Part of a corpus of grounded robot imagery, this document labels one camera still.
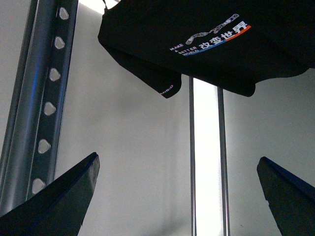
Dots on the lower rack crossbar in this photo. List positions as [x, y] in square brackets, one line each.
[223, 162]

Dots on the rack crossbar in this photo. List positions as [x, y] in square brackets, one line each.
[223, 162]
[192, 158]

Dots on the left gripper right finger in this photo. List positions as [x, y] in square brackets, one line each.
[291, 200]

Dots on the black printed t-shirt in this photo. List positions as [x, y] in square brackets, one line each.
[231, 44]

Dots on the perforated metal hanging rail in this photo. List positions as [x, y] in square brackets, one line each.
[30, 148]

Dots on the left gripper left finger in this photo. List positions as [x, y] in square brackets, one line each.
[60, 208]

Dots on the upper rack crossbar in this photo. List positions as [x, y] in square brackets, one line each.
[192, 158]

